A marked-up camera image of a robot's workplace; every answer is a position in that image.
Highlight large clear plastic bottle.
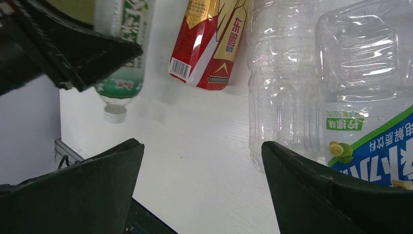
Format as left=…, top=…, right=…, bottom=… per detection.
left=246, top=0, right=321, bottom=173

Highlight red gold drink bottle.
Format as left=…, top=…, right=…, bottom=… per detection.
left=169, top=0, right=249, bottom=91

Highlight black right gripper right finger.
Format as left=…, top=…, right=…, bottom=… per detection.
left=262, top=141, right=413, bottom=234

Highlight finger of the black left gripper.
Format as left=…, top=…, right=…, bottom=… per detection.
left=0, top=0, right=143, bottom=95

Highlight blue green lemon drink bottle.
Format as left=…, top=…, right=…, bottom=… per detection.
left=315, top=0, right=413, bottom=190

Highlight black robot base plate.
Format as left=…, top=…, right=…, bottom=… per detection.
left=123, top=198, right=177, bottom=234

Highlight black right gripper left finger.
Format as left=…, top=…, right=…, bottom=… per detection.
left=0, top=138, right=145, bottom=234

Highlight aluminium frame rail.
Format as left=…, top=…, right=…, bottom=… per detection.
left=55, top=138, right=84, bottom=170

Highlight green plastic mesh bin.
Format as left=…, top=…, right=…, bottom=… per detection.
left=47, top=0, right=94, bottom=24

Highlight green label tea bottle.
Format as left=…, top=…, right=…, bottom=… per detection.
left=94, top=0, right=155, bottom=124

